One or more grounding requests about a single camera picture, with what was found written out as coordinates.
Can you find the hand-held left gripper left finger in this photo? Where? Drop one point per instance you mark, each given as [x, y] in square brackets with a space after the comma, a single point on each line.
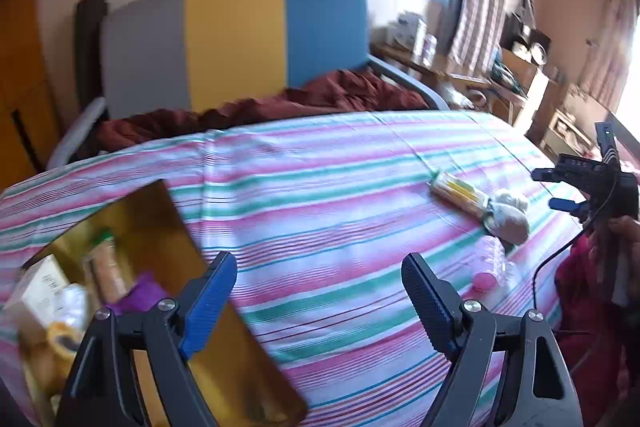
[210, 297]

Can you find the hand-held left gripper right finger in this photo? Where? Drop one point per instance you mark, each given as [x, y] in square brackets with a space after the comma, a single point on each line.
[425, 302]

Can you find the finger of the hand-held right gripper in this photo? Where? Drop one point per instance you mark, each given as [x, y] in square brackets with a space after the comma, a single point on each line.
[547, 174]
[565, 205]

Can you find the white cloth bundle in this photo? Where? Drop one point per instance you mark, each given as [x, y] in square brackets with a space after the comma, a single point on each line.
[512, 222]

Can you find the purple packet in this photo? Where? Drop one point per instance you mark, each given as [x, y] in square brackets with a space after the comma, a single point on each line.
[145, 294]

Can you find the gold metal tin box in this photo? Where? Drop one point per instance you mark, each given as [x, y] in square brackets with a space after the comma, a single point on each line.
[240, 357]

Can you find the clear bottle pink cap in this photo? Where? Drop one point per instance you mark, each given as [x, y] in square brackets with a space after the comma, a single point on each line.
[492, 262]

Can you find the yellow green tube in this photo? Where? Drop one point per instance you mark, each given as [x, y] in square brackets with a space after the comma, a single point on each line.
[457, 192]

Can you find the tan tube green cap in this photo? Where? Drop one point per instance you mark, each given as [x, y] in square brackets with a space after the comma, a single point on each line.
[107, 272]

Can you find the yellow tape roll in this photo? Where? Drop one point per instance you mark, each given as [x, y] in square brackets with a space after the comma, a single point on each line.
[55, 337]

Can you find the white cardboard box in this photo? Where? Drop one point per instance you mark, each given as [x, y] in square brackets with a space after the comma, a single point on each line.
[37, 292]

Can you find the yellow sponge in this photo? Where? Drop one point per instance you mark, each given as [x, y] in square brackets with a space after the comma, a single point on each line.
[40, 372]

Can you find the person's right hand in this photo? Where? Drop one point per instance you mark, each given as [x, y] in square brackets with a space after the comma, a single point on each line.
[631, 257]

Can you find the wooden shelf unit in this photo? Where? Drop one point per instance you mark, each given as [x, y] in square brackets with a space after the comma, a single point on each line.
[565, 127]

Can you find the striped pink green blanket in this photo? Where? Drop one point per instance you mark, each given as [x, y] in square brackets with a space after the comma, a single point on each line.
[325, 217]

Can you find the black appliance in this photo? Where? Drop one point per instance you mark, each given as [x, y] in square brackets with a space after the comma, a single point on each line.
[525, 32]

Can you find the person's red garment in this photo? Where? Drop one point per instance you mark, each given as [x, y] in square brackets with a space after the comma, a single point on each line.
[585, 357]

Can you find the wooden desk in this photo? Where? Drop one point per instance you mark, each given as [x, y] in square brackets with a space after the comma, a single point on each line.
[425, 67]

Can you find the white jar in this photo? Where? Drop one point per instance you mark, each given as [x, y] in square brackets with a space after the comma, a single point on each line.
[430, 49]

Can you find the maroon cloth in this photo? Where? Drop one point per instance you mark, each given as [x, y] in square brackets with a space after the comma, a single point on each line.
[350, 94]

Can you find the grey yellow blue sofa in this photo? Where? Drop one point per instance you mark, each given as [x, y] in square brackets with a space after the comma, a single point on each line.
[235, 37]

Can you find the wooden wardrobe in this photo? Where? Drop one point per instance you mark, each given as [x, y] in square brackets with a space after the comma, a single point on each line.
[20, 72]

